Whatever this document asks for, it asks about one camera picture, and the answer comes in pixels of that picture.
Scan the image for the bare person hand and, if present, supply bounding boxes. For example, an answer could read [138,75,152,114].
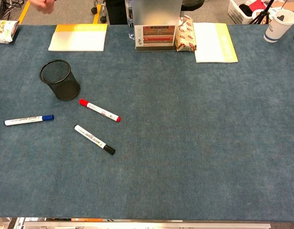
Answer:
[30,0,55,14]

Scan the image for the white plastic basket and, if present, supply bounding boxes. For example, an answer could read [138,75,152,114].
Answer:
[227,0,269,25]

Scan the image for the red capped whiteboard marker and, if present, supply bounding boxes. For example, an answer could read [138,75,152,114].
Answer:
[79,98,121,123]

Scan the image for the red patterned picture card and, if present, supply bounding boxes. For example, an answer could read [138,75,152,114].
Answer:
[134,25,177,48]

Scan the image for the blue felt table mat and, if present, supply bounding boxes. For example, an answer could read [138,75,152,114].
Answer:
[0,23,294,221]

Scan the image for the white notebook with yellow band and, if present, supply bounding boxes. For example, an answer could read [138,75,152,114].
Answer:
[48,23,108,52]

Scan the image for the clear plastic water bottle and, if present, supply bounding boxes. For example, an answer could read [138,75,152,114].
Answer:
[125,0,136,41]

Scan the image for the black office chair seat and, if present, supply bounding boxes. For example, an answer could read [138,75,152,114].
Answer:
[181,0,205,12]

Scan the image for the chrome wheeled chair base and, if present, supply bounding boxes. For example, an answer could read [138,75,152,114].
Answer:
[90,0,108,23]

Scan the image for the aluminium profile rail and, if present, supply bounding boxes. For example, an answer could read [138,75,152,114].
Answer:
[22,220,272,229]

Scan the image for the white printed snack bag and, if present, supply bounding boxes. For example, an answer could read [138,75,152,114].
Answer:
[0,20,20,44]

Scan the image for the white yellow Lexicon book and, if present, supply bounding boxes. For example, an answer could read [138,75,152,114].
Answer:
[193,22,239,63]

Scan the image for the blue capped whiteboard marker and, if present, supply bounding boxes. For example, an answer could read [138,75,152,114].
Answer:
[4,114,55,126]

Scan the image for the gold red printed snack pack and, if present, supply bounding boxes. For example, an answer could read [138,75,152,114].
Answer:
[176,15,197,52]

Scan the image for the black cable bundle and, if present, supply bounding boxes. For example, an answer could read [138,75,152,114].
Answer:
[0,0,25,21]

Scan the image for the person legs in black trousers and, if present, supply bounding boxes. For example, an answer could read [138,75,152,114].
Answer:
[105,0,128,25]

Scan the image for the white blue paper cup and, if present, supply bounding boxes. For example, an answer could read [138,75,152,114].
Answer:
[263,9,294,43]

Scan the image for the black cylindrical pen cup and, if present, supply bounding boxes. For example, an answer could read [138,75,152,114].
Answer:
[39,59,81,102]

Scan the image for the black capped whiteboard marker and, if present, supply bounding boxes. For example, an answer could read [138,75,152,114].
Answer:
[73,124,116,155]

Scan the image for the black tripod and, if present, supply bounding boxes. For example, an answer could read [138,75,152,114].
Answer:
[251,0,276,25]

